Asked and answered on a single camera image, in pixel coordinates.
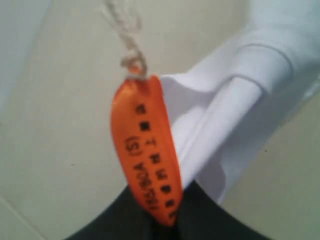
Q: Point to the white t-shirt red Chinese patch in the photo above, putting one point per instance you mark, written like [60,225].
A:
[225,108]

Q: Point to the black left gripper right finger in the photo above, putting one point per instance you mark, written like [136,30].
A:
[200,218]

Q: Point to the orange size tag with string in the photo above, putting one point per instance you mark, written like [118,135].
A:
[140,127]

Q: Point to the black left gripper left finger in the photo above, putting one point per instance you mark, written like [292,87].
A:
[124,219]

